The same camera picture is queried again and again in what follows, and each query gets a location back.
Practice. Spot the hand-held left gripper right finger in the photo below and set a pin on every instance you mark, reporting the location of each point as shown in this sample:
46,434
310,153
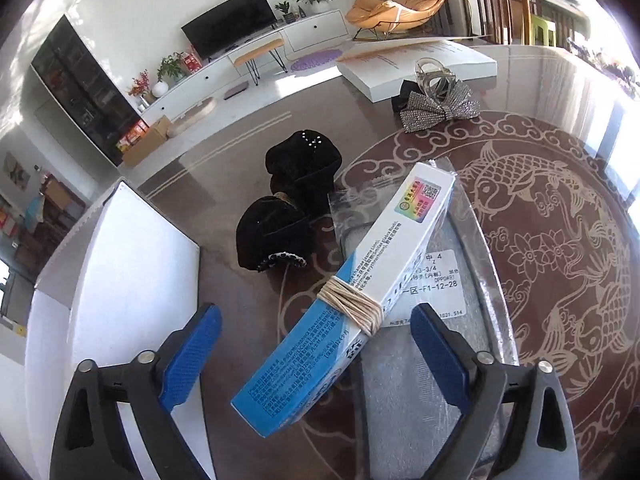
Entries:
440,357

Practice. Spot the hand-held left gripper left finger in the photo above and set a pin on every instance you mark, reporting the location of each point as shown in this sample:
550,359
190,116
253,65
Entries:
192,355

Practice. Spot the clear plastic bag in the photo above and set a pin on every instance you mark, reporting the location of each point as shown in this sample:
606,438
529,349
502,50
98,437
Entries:
400,435

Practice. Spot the white storage box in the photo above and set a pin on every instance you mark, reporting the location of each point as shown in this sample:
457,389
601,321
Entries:
125,270

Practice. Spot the blue white box with twine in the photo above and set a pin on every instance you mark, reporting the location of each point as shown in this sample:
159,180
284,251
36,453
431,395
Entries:
380,255

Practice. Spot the brown cardboard box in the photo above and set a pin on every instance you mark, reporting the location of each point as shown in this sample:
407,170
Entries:
150,140

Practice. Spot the orange packaged boxes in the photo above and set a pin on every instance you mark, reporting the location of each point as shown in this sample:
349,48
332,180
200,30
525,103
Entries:
131,137

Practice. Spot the white floor cushion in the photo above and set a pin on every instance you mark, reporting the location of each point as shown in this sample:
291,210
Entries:
192,116

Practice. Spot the silver rhinestone bow clip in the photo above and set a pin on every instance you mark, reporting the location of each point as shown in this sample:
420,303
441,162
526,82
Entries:
440,107

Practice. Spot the black hair clip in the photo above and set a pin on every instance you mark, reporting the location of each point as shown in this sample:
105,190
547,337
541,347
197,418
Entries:
402,97

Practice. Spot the grey floor scale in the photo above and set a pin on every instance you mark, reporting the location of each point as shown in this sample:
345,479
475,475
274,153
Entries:
235,91

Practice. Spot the white round vase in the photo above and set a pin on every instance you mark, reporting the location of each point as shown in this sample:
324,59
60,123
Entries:
159,89

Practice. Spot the red flower bouquet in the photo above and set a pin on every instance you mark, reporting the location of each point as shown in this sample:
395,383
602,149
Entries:
140,85

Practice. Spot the clear hair claw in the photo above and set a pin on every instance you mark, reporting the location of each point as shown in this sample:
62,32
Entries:
430,77

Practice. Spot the green leafy potted plant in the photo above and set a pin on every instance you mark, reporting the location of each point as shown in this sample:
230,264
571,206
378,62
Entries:
171,66

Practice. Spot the red gift box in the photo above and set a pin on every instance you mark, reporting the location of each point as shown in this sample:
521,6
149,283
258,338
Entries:
191,62

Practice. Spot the white flat box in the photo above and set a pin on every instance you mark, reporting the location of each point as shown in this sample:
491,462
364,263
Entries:
380,67

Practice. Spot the dark glass display cabinet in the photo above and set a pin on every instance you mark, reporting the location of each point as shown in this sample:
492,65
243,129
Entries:
75,80

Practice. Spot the tan cushioned bench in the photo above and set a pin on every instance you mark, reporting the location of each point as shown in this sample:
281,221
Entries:
257,50

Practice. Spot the purple round mat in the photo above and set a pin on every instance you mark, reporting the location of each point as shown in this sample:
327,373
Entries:
316,60

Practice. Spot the black television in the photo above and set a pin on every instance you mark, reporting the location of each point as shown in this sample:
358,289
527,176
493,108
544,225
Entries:
225,25

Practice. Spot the green plastic stool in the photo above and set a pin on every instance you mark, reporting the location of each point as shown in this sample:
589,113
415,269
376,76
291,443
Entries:
542,30

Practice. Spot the white television cabinet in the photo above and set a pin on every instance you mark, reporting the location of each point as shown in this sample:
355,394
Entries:
320,30

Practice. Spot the orange lounge chair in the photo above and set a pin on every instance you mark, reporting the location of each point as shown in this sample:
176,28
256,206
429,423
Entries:
400,5

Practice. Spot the wooden chair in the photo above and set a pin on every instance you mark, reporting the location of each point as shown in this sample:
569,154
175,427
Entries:
480,5

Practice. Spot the small potted plant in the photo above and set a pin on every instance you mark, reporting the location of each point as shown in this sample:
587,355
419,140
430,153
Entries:
284,10

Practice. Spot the framed wall painting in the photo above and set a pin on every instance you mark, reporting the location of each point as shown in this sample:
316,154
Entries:
16,171

